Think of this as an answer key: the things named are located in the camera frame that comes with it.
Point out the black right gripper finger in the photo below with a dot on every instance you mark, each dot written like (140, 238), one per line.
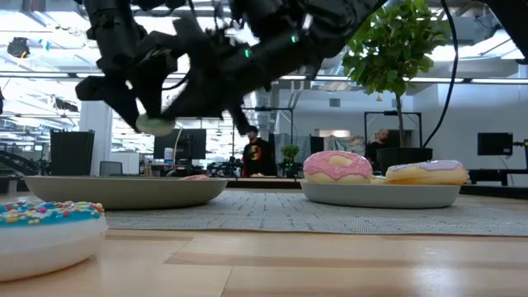
(242, 119)
(202, 107)

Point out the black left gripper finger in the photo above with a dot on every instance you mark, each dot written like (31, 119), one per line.
(111, 92)
(156, 82)

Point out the small green sprinkled donut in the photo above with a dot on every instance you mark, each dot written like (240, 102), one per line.
(156, 125)

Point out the small red-pink donut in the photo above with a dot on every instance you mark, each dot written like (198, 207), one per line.
(195, 177)

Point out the large pink glazed donut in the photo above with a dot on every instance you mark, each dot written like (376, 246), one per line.
(338, 167)

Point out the small blue sprinkled donut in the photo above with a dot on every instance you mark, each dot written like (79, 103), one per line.
(45, 243)

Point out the large lilac glazed donut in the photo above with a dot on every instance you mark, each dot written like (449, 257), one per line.
(429, 173)

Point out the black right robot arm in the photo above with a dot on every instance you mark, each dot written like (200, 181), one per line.
(330, 24)

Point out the black background robot arm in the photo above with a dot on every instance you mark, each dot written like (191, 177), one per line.
(16, 163)

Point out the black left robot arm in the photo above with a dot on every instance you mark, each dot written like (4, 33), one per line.
(111, 12)

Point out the person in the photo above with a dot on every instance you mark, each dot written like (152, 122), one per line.
(256, 152)
(380, 142)

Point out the black computer monitor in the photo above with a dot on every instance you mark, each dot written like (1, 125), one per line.
(187, 146)

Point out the small potted green plant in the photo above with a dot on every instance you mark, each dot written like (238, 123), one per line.
(290, 152)

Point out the white bottle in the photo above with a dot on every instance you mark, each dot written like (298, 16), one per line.
(168, 156)

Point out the long ceiling light strip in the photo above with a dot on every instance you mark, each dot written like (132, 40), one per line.
(297, 78)

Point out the grey office chair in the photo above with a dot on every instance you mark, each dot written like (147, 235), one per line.
(111, 169)

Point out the black partition panel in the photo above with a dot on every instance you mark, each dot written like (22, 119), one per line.
(317, 144)

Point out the large olive-grey plate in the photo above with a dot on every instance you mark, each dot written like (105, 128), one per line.
(123, 191)

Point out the black ceiling spotlight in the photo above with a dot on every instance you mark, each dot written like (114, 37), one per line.
(18, 47)

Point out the grey woven placemat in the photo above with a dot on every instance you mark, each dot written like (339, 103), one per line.
(288, 214)

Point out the grey-blue draped cloth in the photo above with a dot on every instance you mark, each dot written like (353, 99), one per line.
(346, 144)

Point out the small grey plate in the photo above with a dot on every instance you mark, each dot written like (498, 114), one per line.
(379, 196)

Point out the green leafy plant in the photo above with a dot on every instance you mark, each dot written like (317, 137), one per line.
(392, 45)

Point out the black desk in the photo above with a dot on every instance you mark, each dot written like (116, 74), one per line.
(495, 171)

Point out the silver ventilation duct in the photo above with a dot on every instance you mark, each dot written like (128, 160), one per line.
(264, 99)

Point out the black wall monitor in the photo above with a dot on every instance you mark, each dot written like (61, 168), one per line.
(495, 144)

